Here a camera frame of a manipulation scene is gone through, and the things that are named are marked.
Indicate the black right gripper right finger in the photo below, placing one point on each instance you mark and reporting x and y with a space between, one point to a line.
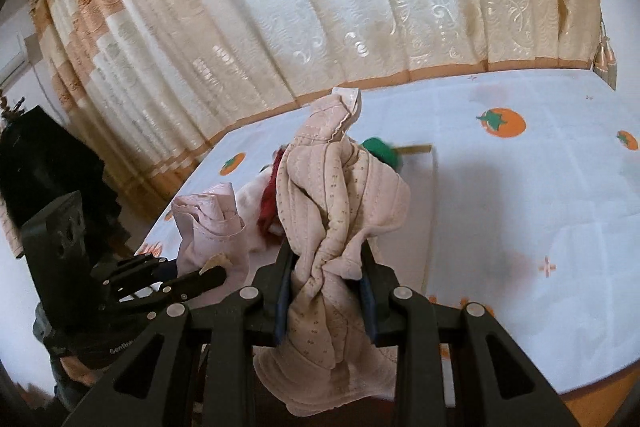
455 367

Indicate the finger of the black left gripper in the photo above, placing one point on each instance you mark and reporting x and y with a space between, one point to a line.
145 283

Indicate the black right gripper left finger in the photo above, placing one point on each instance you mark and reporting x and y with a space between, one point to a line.
185 354

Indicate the light pink underwear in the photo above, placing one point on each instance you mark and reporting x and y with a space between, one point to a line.
212 234

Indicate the beige dotted underwear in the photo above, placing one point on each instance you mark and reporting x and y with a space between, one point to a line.
332 195

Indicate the cream white underwear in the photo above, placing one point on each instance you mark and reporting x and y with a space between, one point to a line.
248 201

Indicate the dark red underwear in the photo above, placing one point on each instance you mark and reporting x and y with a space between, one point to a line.
268 214

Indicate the green underwear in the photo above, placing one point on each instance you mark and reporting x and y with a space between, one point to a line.
383 151

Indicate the white board on bed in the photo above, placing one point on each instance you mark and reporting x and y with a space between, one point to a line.
408 249

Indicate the dark hanging clothes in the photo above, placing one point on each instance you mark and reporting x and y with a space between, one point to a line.
41 161

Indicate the white bedsheet orange fruit print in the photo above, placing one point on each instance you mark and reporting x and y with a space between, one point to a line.
536 208

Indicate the cream and orange curtain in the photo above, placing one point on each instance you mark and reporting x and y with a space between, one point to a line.
152 85

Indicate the curtain tassel tieback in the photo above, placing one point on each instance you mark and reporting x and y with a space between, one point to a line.
604 62

